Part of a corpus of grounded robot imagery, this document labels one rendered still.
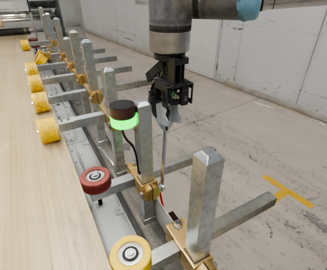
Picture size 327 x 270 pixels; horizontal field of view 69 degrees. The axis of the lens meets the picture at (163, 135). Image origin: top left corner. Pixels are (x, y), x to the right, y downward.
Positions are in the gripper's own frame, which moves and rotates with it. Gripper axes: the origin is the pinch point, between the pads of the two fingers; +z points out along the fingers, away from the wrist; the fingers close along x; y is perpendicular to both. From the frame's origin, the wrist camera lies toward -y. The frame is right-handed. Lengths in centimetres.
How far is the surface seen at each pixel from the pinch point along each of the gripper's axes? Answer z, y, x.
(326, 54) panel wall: 28, -93, 251
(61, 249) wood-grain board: 11.4, 15.8, -31.9
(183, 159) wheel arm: 15.1, -0.8, 7.6
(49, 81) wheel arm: 6, -75, -22
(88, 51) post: -11.7, -45.7, -7.7
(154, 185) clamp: 14.4, 5.8, -6.6
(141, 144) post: 0.9, 4.2, -8.9
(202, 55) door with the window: 64, -280, 231
